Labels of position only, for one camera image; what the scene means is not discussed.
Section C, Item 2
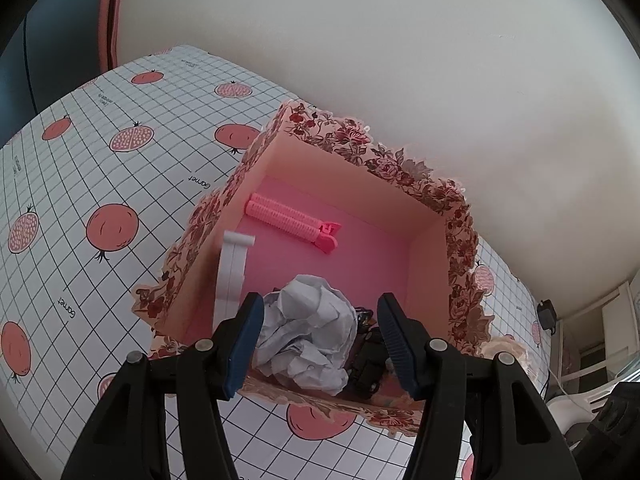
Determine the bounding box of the black toy car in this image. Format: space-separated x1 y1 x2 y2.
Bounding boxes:
345 305 393 398

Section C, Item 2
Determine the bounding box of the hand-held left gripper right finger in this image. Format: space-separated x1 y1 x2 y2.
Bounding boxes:
376 293 583 480

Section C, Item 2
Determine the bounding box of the pink floral cardboard box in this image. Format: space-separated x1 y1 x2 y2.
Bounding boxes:
131 101 496 436

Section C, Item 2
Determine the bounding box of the white lattice frame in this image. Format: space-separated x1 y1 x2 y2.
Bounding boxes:
545 370 631 441

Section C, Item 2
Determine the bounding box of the white storage shelf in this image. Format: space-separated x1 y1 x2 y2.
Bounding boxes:
555 280 640 391

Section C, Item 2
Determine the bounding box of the pink board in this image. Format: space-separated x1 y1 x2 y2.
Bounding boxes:
98 0 128 72

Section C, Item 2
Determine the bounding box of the white plastic strip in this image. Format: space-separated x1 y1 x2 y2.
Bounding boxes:
211 231 256 336

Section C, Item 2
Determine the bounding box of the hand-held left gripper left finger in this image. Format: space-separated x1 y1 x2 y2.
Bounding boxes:
60 291 265 480

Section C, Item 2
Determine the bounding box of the white paper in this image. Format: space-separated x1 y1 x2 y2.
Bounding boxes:
252 274 360 396

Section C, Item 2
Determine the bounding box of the pink hair roller clip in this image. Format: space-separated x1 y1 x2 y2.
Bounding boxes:
244 192 343 254

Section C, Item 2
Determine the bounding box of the black power adapter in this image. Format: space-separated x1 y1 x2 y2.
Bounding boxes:
536 299 558 333

